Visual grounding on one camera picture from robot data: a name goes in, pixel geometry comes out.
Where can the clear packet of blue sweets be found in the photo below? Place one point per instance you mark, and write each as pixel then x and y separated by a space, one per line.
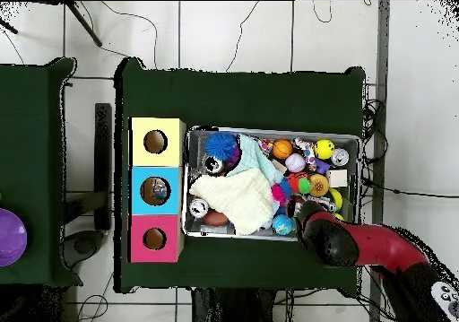
pixel 159 190

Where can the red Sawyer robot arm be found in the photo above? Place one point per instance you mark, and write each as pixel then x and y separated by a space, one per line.
pixel 380 243

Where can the wooden box with three holes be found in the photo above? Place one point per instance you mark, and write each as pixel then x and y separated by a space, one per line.
pixel 140 200

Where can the blue furry monster toy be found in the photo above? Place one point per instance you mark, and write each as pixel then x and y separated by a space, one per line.
pixel 221 146

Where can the mint waffle cloth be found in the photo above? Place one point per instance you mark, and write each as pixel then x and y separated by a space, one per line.
pixel 254 157

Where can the cream waffle cloth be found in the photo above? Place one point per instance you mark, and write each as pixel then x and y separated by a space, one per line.
pixel 244 196

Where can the small orange basketball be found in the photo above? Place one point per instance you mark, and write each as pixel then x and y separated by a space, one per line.
pixel 282 149

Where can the small white baseball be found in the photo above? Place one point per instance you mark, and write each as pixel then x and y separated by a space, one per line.
pixel 295 162

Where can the blue green globe ball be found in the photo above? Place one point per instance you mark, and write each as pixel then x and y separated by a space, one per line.
pixel 283 224

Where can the toy hamburger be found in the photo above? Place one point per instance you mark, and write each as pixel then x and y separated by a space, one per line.
pixel 318 185

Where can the yellow smiley ball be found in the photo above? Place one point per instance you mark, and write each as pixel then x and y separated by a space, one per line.
pixel 324 149

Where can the plain wooden cube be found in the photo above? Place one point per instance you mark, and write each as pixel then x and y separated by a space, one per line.
pixel 337 178

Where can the grey stand foot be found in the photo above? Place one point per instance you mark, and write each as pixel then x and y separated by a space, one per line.
pixel 82 245

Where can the dark green side table cloth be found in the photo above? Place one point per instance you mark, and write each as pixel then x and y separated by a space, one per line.
pixel 32 139

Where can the black tripod leg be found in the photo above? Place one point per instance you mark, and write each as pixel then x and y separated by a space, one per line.
pixel 8 26
pixel 84 22

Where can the purple bowl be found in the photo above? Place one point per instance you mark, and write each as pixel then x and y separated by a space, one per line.
pixel 10 236

